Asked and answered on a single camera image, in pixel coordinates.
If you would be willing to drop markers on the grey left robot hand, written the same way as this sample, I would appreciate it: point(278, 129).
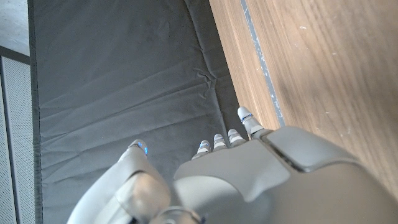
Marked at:
point(248, 186)

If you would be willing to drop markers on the grey perforated panel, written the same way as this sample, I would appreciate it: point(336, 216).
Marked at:
point(18, 140)

